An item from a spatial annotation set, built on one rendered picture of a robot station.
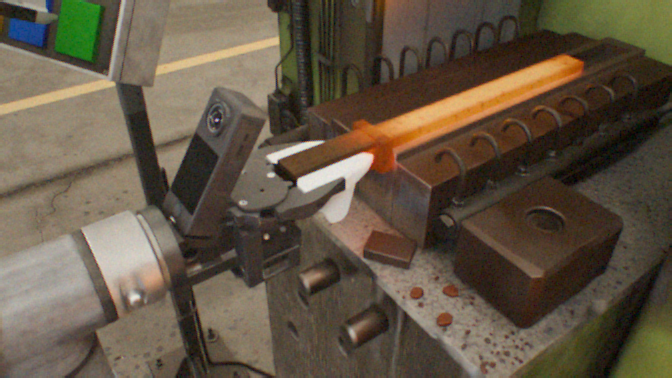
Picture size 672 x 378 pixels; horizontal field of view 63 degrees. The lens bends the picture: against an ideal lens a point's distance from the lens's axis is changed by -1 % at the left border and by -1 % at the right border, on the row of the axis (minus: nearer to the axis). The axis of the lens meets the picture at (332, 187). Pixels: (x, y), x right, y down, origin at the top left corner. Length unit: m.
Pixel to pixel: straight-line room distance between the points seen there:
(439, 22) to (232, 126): 0.47
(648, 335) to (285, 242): 0.35
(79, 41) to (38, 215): 1.49
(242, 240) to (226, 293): 1.31
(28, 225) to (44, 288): 1.81
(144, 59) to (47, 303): 0.48
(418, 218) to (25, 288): 0.33
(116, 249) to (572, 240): 0.35
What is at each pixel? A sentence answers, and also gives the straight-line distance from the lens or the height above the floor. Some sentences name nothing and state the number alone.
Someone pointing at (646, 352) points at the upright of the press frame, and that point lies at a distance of 0.63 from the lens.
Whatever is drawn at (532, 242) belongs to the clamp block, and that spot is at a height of 0.98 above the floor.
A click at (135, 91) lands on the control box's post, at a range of 1.03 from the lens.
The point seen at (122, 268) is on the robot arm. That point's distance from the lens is 0.43.
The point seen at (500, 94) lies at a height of 1.01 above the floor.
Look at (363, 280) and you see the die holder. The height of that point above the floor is 0.90.
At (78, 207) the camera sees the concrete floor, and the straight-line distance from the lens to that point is 2.24.
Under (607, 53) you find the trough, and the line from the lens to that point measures 0.84.
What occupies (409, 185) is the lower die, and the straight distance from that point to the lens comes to 0.52.
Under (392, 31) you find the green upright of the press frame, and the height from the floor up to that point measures 1.01.
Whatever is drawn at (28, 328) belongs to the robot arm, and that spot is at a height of 0.99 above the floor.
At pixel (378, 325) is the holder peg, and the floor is 0.88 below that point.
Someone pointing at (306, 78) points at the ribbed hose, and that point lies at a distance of 0.88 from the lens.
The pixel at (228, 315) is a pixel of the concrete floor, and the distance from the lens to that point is 1.70.
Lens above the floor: 1.29
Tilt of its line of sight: 37 degrees down
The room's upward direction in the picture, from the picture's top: straight up
